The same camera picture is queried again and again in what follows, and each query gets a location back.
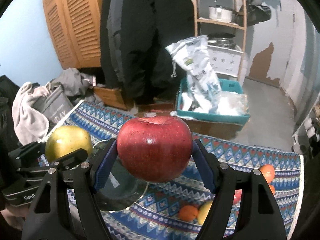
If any light grey towel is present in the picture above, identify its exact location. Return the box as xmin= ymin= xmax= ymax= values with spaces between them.
xmin=12 ymin=82 xmax=50 ymax=145

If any dark bag hanging on shelf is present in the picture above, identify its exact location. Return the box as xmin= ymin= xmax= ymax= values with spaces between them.
xmin=234 ymin=1 xmax=272 ymax=27

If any metal steamer pot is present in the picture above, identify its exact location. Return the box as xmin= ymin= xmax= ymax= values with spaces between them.
xmin=207 ymin=33 xmax=236 ymax=49

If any teal cardboard box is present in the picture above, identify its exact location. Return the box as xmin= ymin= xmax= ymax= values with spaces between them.
xmin=176 ymin=79 xmax=250 ymax=126

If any blue patterned tablecloth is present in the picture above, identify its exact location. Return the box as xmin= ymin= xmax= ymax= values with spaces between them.
xmin=57 ymin=100 xmax=304 ymax=239

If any grey shoe rack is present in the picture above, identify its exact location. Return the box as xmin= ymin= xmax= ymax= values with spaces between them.
xmin=292 ymin=102 xmax=319 ymax=159

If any dark green glass bowl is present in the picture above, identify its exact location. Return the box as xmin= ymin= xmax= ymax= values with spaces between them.
xmin=89 ymin=139 xmax=148 ymax=212

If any red apple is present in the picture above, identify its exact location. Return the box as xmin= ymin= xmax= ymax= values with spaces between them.
xmin=233 ymin=190 xmax=242 ymax=205
xmin=117 ymin=116 xmax=193 ymax=183

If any large orange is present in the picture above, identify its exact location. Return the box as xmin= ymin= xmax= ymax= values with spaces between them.
xmin=259 ymin=164 xmax=275 ymax=184

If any person's left hand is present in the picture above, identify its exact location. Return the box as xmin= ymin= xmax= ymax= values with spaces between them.
xmin=1 ymin=204 xmax=29 ymax=231

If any white storage drawer box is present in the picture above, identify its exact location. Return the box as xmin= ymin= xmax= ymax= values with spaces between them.
xmin=208 ymin=45 xmax=243 ymax=77

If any white printed plastic bag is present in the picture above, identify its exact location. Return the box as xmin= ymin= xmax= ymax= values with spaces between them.
xmin=165 ymin=35 xmax=222 ymax=113

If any wooden shelf unit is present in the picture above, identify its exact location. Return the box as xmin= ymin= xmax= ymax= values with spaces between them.
xmin=193 ymin=0 xmax=247 ymax=84

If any wooden louvered closet door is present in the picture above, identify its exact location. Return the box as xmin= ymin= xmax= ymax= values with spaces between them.
xmin=42 ymin=0 xmax=103 ymax=69

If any small orange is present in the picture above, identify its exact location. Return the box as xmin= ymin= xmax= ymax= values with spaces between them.
xmin=178 ymin=205 xmax=199 ymax=222

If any grey clothes pile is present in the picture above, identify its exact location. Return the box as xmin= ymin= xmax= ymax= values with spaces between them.
xmin=51 ymin=68 xmax=104 ymax=106

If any grey tote bag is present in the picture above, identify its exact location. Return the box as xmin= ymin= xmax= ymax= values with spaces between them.
xmin=33 ymin=82 xmax=73 ymax=129

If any black hanging coat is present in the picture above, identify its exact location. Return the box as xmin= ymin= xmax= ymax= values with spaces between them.
xmin=100 ymin=0 xmax=194 ymax=105

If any yellow-green mango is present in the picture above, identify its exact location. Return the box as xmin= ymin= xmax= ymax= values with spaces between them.
xmin=44 ymin=126 xmax=93 ymax=163

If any white cooking pot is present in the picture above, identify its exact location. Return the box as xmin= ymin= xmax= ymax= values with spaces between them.
xmin=209 ymin=5 xmax=235 ymax=23

